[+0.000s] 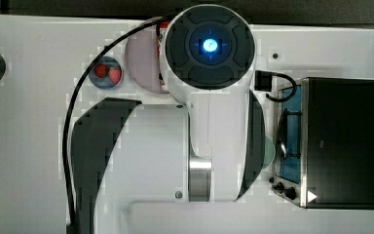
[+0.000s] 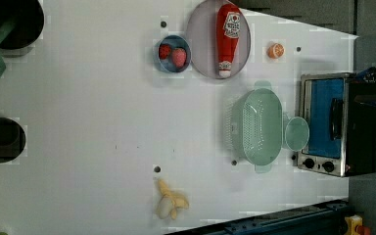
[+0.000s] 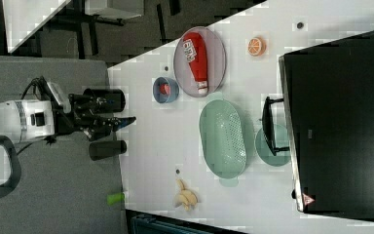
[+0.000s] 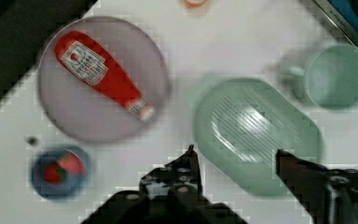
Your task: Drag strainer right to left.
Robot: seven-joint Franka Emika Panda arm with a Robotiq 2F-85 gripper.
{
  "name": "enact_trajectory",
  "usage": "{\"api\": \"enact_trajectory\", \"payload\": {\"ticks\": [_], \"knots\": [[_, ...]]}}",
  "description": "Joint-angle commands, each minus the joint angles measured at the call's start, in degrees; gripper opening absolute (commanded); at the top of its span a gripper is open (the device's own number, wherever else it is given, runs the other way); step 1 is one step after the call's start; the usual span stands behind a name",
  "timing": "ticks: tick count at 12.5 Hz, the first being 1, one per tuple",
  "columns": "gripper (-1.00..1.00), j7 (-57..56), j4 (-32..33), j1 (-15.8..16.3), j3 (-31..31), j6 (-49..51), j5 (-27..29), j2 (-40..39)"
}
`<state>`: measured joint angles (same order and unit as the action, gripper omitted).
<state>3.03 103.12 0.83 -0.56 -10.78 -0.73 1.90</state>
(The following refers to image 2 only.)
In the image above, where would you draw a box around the red toy strawberry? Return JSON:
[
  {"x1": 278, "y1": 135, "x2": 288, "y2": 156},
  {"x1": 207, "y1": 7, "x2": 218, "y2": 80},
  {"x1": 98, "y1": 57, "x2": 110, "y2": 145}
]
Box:
[{"x1": 159, "y1": 44, "x2": 172, "y2": 60}]

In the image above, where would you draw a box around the red ketchup bottle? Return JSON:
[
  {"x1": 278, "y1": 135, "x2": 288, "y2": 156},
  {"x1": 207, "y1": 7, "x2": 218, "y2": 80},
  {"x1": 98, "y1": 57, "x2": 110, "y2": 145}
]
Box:
[{"x1": 216, "y1": 4, "x2": 241, "y2": 77}]

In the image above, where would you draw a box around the mint green oval strainer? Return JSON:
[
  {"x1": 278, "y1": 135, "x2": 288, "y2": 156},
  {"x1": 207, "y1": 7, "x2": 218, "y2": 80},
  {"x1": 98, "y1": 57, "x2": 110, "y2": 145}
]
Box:
[{"x1": 228, "y1": 81, "x2": 283, "y2": 173}]

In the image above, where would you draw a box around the black cylindrical holder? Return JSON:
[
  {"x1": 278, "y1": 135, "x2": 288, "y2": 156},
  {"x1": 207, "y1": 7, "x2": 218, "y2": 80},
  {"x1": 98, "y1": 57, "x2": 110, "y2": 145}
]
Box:
[{"x1": 0, "y1": 0, "x2": 44, "y2": 50}]

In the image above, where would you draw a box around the yellow toy object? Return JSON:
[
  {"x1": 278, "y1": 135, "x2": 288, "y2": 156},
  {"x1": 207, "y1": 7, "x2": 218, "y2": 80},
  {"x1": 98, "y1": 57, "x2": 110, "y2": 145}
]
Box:
[{"x1": 345, "y1": 215, "x2": 371, "y2": 235}]

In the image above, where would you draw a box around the black steel toaster oven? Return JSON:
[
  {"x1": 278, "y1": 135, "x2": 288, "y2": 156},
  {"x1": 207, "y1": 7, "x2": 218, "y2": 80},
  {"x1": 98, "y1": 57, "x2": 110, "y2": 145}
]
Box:
[{"x1": 297, "y1": 72, "x2": 376, "y2": 177}]

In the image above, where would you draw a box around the blue metal frame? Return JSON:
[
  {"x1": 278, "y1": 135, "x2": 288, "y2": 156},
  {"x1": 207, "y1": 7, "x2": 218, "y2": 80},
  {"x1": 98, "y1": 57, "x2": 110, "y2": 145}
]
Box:
[{"x1": 167, "y1": 200, "x2": 354, "y2": 235}]

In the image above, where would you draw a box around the orange slice toy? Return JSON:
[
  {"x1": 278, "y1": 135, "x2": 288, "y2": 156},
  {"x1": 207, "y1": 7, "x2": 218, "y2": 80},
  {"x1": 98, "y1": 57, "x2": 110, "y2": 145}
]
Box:
[{"x1": 266, "y1": 43, "x2": 285, "y2": 59}]

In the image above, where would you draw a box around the small blue bowl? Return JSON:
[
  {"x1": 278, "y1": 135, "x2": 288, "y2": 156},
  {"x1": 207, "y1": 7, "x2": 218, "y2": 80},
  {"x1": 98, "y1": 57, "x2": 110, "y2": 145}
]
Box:
[{"x1": 153, "y1": 35, "x2": 191, "y2": 73}]

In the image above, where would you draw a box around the peeled toy banana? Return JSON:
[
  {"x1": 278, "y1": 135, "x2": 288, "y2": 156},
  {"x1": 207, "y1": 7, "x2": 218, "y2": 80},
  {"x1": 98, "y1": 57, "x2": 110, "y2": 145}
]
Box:
[{"x1": 156, "y1": 179, "x2": 189, "y2": 220}]

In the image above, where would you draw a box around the small black cup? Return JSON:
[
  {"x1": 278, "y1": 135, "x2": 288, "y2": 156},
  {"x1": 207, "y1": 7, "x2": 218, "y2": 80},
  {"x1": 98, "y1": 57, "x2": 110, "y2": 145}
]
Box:
[{"x1": 0, "y1": 117, "x2": 26, "y2": 164}]

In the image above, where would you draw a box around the pink toy strawberry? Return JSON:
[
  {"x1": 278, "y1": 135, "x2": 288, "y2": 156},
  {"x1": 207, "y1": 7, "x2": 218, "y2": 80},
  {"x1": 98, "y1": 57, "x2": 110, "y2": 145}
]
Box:
[{"x1": 171, "y1": 48, "x2": 187, "y2": 69}]

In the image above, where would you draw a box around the mint green cup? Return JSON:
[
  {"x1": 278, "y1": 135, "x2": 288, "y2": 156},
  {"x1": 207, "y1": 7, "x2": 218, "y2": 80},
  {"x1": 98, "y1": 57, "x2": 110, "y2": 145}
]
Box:
[{"x1": 283, "y1": 113, "x2": 309, "y2": 152}]

